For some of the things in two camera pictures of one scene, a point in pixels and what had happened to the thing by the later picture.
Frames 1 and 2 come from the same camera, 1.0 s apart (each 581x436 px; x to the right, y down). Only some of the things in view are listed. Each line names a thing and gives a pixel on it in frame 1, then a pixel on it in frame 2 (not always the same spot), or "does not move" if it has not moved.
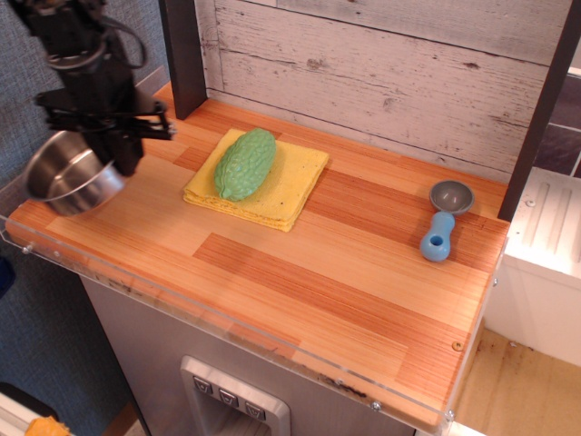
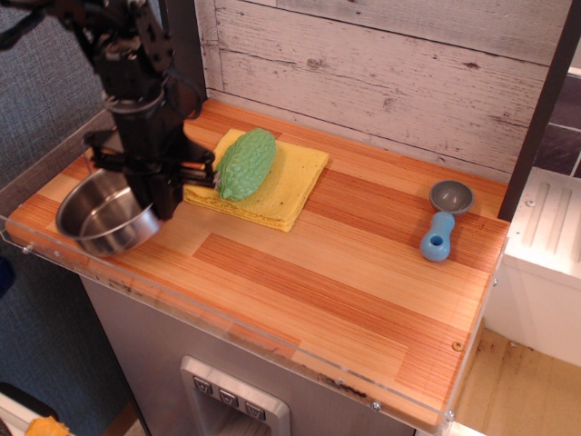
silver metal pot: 69,175 -> 103,214
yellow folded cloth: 277,201 does not move
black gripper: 102,97 -> 151,143
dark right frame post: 529,155 does not move
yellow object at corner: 47,426 does not move
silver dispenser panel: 221,403 does not move
